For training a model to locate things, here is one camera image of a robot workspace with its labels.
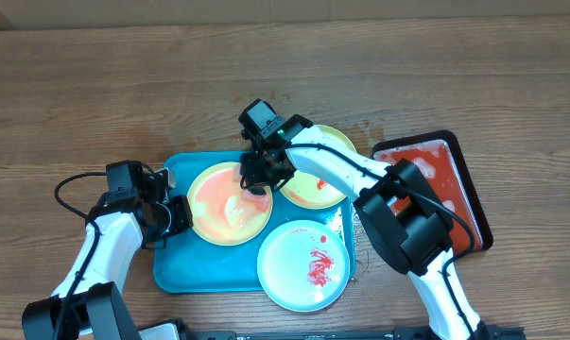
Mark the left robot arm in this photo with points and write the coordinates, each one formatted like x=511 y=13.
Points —
x=137 y=212

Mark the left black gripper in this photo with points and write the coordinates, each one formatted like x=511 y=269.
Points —
x=182 y=220

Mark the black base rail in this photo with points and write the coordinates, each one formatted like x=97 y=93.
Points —
x=313 y=335

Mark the yellow-green plate top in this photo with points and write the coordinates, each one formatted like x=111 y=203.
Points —
x=310 y=192

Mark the teal plastic tray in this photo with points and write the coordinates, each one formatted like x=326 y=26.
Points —
x=189 y=264

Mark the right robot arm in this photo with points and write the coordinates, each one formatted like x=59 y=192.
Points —
x=407 y=225

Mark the black tray with red liquid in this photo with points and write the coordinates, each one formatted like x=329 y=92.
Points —
x=439 y=157

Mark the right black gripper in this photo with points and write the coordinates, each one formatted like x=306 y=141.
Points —
x=262 y=179

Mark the yellow plate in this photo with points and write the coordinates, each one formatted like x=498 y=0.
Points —
x=223 y=213

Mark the pink and black sponge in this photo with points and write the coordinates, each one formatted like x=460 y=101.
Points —
x=257 y=190

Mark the light blue plate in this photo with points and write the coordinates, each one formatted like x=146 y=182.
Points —
x=303 y=266

